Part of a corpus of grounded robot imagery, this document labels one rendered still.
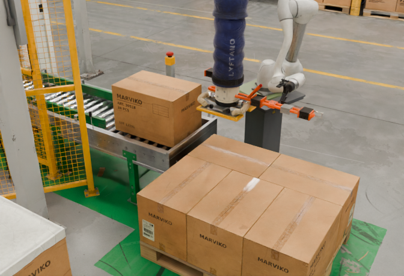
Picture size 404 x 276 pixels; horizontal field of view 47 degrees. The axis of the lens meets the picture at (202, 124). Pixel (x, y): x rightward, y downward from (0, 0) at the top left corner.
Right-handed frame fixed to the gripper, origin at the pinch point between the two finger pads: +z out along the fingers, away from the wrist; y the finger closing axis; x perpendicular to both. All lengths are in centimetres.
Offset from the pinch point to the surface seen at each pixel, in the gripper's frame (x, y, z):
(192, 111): 69, 28, 7
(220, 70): 32.2, -19.8, 25.5
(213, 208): 2, 50, 79
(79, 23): 352, 30, -136
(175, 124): 68, 30, 30
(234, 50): 24.2, -34.5, 21.4
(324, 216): -59, 50, 47
